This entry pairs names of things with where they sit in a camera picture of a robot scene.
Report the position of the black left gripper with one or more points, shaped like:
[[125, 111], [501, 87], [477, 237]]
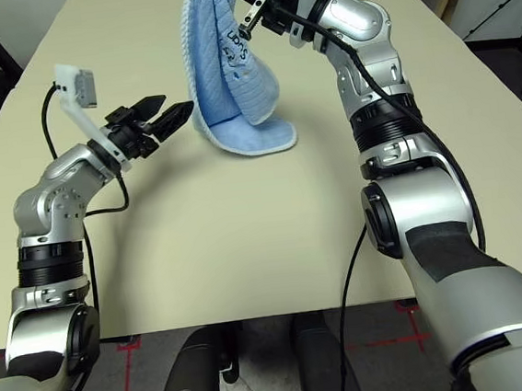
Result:
[[128, 134]]

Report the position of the light blue towel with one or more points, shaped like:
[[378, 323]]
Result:
[[212, 71]]

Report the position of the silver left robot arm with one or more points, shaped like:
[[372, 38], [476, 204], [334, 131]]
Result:
[[47, 179]]

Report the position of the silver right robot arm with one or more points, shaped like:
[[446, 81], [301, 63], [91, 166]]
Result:
[[428, 207]]

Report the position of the grey robot left leg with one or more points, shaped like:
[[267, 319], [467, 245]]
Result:
[[190, 373]]

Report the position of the grey robot leg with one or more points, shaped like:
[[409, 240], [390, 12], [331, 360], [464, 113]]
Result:
[[325, 360], [190, 373]]

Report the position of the black low cabinet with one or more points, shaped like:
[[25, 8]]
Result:
[[511, 60]]

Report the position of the grey robot right leg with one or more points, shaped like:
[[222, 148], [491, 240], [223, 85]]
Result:
[[325, 360]]

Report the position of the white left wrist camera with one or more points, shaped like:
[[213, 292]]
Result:
[[79, 86]]

